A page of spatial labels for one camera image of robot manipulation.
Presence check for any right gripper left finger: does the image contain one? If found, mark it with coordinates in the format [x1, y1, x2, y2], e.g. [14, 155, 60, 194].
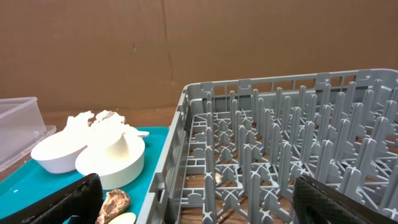
[1, 173, 104, 224]

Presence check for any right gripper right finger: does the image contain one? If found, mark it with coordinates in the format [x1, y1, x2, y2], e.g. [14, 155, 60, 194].
[292, 175, 397, 224]

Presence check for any grey dishwasher rack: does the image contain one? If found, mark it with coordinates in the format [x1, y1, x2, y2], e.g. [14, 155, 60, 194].
[137, 68, 397, 223]

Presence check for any brown crumpled food wrapper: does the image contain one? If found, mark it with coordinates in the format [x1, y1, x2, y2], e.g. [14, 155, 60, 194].
[95, 189, 131, 224]

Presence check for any yellow plastic spoon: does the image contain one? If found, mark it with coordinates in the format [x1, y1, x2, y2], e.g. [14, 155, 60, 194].
[108, 212, 136, 224]

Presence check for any pink white bowl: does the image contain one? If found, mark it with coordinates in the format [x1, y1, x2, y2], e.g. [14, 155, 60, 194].
[30, 131, 87, 174]

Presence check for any teal serving tray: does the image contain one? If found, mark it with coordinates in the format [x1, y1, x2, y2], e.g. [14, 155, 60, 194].
[1, 127, 169, 218]

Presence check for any cream bowl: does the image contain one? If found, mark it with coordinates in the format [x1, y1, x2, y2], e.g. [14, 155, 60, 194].
[75, 132, 146, 190]

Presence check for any crumpled white paper napkin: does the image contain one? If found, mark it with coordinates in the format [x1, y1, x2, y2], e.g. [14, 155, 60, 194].
[63, 110, 150, 138]

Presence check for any clear plastic bin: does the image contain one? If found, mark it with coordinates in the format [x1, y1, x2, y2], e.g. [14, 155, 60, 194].
[0, 97, 57, 171]

